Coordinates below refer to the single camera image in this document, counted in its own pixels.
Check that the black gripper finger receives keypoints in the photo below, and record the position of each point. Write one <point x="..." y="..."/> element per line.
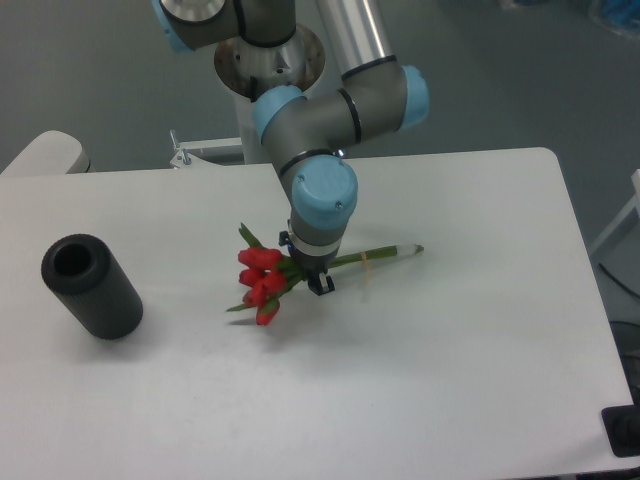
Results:
<point x="320" y="283"/>

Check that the black ribbed cylinder vase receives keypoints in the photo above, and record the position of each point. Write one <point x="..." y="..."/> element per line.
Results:
<point x="82" y="272"/>

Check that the white metal base bracket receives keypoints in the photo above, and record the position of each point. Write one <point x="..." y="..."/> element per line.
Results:
<point x="200" y="153"/>

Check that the black table grommet box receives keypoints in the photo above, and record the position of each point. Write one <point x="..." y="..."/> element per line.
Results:
<point x="622" y="429"/>

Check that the red tulip bouquet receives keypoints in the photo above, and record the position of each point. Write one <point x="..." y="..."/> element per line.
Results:
<point x="269" y="274"/>

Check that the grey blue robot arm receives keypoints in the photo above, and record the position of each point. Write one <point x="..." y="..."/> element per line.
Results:
<point x="303" y="135"/>

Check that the white chair armrest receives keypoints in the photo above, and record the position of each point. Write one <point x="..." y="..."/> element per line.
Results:
<point x="51" y="153"/>

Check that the blue plastic bag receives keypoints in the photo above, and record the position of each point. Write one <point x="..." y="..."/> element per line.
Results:
<point x="618" y="16"/>

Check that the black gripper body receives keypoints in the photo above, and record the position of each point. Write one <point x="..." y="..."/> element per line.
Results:
<point x="312" y="259"/>

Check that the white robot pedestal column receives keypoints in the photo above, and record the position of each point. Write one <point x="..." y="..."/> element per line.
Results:
<point x="248" y="71"/>

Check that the white furniture frame right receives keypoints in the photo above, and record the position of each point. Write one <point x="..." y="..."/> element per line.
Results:
<point x="618" y="228"/>

